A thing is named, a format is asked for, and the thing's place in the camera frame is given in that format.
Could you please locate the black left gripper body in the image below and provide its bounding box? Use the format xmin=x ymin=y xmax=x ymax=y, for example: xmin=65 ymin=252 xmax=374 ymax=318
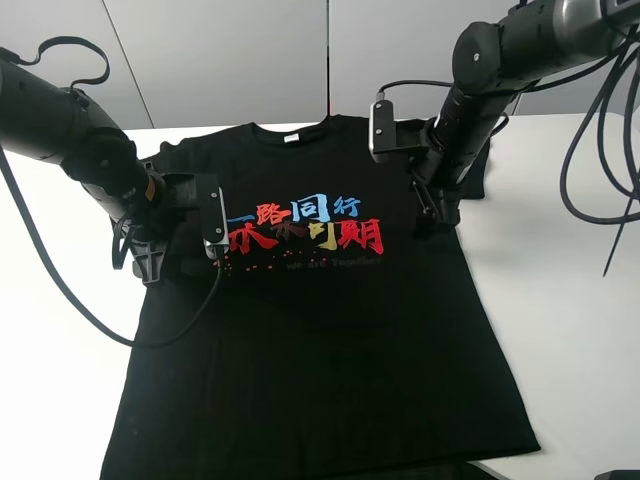
xmin=119 ymin=161 xmax=210 ymax=260

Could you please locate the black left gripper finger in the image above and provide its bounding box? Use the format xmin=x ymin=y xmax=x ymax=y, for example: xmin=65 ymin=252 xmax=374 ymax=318
xmin=177 ymin=258 xmax=213 ymax=275
xmin=130 ymin=240 xmax=165 ymax=286

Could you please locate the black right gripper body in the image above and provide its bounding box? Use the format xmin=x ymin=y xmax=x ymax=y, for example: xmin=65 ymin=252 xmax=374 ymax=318
xmin=407 ymin=119 xmax=480 ymax=200

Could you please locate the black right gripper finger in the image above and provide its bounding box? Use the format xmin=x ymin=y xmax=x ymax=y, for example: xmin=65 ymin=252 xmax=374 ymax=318
xmin=411 ymin=176 xmax=441 ymax=238
xmin=442 ymin=192 xmax=462 ymax=225

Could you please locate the black printed t-shirt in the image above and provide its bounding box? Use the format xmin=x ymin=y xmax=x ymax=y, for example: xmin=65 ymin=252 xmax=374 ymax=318
xmin=100 ymin=116 xmax=540 ymax=479

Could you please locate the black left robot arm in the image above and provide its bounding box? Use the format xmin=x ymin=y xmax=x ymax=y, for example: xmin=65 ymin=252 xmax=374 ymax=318
xmin=1 ymin=49 xmax=220 ymax=285

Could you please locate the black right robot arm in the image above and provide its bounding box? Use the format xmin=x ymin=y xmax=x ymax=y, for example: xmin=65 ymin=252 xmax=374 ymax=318
xmin=413 ymin=1 xmax=639 ymax=227

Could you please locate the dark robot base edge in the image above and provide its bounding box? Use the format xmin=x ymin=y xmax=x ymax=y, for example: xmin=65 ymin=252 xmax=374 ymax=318
xmin=594 ymin=469 xmax=640 ymax=480

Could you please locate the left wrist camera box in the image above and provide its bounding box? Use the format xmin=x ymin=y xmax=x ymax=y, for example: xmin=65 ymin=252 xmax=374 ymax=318
xmin=199 ymin=175 xmax=230 ymax=261

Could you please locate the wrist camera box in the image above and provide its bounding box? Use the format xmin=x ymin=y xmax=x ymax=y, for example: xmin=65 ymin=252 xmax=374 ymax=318
xmin=368 ymin=98 xmax=397 ymax=164
xmin=199 ymin=175 xmax=230 ymax=261

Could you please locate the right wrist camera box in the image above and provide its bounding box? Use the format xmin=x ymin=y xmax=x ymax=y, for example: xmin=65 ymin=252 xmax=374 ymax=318
xmin=368 ymin=98 xmax=397 ymax=164

